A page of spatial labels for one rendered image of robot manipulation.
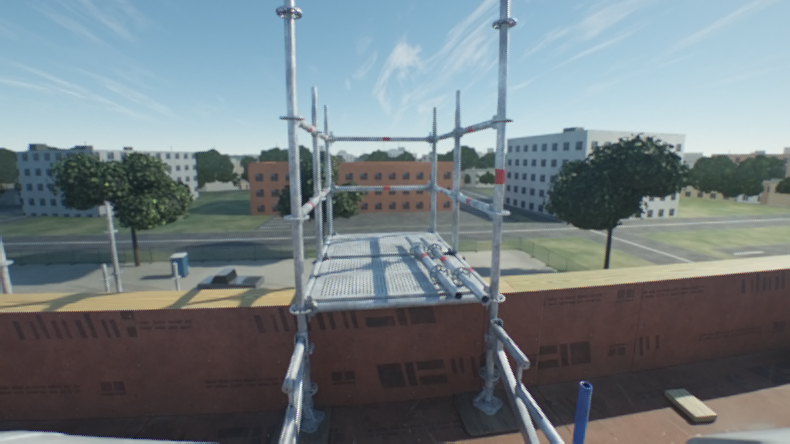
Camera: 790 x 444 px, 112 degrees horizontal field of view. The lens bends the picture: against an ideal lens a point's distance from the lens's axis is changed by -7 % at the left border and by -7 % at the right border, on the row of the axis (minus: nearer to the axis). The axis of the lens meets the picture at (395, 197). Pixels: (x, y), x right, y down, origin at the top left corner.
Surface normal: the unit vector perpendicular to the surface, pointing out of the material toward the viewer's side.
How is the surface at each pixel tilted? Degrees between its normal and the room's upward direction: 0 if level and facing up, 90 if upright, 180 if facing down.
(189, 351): 90
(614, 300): 90
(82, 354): 90
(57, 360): 90
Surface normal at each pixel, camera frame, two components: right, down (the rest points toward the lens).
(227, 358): 0.11, 0.13
